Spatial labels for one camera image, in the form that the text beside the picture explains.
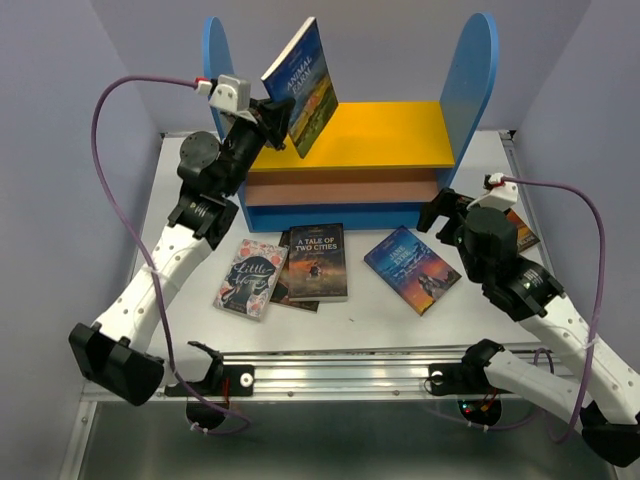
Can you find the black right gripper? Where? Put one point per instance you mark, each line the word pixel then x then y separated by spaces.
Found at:
pixel 449 203

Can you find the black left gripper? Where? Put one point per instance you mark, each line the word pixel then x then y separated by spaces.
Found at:
pixel 272 121

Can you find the Animal Farm book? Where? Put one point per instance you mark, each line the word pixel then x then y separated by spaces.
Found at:
pixel 300 72

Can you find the A Tale of Two Cities book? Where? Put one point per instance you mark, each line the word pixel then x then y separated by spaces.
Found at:
pixel 317 263

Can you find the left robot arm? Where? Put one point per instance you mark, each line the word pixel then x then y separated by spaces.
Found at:
pixel 112 350

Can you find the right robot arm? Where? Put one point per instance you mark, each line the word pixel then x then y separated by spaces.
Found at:
pixel 606 413

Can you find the Jane Eyre book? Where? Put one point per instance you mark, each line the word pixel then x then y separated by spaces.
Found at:
pixel 412 269

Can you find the blue wooden bookshelf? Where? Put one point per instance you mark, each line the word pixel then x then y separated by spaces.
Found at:
pixel 375 163

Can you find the Edward Tulane book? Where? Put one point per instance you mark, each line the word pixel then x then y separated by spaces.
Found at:
pixel 526 238

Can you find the Little Women book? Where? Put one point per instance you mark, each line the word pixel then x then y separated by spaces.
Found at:
pixel 250 281

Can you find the Three Days to See book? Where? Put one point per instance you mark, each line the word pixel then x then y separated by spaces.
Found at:
pixel 280 295

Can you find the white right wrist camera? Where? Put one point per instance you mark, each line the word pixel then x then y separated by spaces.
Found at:
pixel 499 194

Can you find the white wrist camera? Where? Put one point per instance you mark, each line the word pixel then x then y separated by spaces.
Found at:
pixel 499 194
pixel 228 93

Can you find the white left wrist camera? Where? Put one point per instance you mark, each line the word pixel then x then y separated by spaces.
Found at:
pixel 228 93

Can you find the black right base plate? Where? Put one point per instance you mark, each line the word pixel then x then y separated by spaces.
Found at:
pixel 456 379

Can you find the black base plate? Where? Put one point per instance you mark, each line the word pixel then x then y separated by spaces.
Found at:
pixel 231 380
pixel 456 379

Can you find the aluminium mounting rail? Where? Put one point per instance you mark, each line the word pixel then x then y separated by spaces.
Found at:
pixel 382 374

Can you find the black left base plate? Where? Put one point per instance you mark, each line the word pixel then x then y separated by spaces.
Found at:
pixel 231 380

